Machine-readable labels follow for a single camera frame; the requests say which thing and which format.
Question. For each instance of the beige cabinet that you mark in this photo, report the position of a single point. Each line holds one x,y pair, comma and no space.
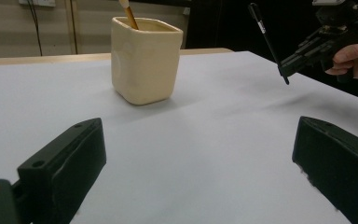
87,31

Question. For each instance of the black makeup brush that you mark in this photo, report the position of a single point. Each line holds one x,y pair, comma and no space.
265,34

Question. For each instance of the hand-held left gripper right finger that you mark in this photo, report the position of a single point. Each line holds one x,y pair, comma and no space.
338,165

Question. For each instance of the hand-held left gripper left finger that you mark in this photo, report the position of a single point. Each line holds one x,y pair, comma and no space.
65,168

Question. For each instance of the white table sheet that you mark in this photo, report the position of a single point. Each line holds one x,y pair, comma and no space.
199,140

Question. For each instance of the makeup brush with gold ferrule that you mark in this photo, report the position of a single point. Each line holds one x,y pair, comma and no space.
130,15

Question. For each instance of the cream square ceramic brush holder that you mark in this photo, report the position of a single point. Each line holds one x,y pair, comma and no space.
146,62

